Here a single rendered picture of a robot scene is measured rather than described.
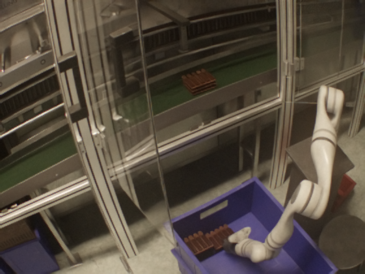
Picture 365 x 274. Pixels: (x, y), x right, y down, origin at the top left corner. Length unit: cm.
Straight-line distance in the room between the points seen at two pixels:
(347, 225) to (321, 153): 67
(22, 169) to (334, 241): 135
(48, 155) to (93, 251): 66
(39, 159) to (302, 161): 101
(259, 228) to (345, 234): 44
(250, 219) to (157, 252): 48
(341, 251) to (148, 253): 95
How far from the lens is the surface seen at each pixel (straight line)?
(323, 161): 109
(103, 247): 193
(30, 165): 147
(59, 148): 147
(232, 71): 162
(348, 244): 164
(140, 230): 195
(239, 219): 168
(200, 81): 150
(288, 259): 158
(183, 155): 200
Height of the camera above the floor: 159
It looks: 44 degrees down
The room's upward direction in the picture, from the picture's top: 6 degrees counter-clockwise
